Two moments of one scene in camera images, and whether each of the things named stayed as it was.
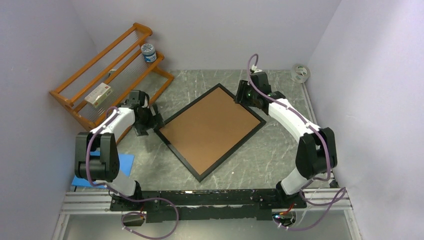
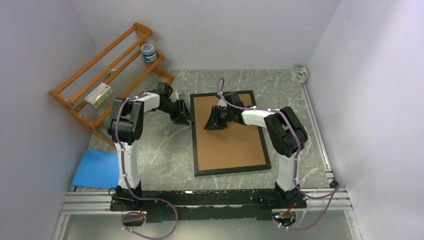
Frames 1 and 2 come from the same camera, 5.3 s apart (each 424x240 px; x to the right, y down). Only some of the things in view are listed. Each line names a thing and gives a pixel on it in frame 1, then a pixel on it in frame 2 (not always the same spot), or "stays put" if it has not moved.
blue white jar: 149,52 stays put
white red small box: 99,94 stays put
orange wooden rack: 107,80 stays put
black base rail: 204,205 stays put
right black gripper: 240,97 -> 213,122
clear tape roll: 300,73 stays put
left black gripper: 155,120 -> 185,114
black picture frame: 176,153 -> 219,171
